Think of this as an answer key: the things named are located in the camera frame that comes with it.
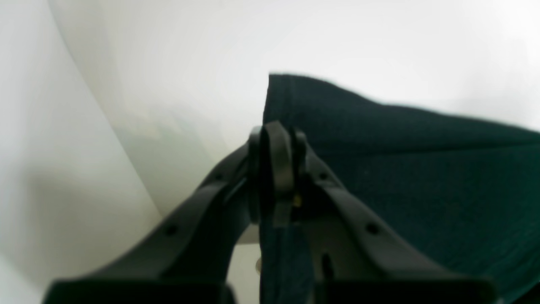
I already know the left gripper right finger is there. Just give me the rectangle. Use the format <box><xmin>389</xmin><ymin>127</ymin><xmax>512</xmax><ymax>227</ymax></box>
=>
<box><xmin>262</xmin><ymin>122</ymin><xmax>498</xmax><ymax>304</ymax></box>

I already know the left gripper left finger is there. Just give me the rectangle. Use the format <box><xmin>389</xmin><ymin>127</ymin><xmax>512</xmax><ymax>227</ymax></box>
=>
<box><xmin>44</xmin><ymin>127</ymin><xmax>262</xmax><ymax>304</ymax></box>

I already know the black T-shirt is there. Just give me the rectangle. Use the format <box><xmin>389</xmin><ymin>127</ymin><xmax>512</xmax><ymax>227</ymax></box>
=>
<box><xmin>263</xmin><ymin>74</ymin><xmax>540</xmax><ymax>304</ymax></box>

